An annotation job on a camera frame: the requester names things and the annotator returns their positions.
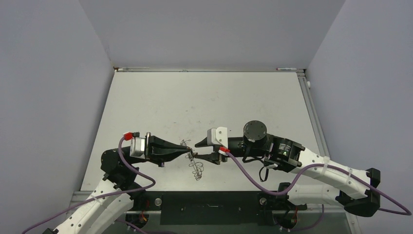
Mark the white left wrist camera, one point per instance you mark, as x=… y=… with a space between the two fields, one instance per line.
x=139 y=147

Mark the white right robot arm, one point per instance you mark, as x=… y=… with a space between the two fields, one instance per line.
x=353 y=190

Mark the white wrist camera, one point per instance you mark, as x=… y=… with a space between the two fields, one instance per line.
x=139 y=147
x=217 y=136

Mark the aluminium rear rail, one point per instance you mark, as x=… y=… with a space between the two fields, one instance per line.
x=148 y=69

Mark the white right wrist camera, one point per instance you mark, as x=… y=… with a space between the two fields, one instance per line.
x=217 y=136

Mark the aluminium right rail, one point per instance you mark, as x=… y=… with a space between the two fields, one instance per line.
x=316 y=125

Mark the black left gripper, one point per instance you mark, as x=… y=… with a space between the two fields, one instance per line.
x=156 y=149

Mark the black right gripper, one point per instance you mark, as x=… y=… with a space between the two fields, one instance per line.
x=215 y=156

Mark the metal disc with keyrings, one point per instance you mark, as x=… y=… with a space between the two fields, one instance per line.
x=197 y=167

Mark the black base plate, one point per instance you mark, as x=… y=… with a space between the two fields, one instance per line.
x=213 y=208

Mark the aluminium rail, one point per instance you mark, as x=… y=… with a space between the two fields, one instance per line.
x=148 y=69
x=316 y=125

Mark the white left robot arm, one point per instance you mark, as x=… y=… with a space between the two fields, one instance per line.
x=121 y=185

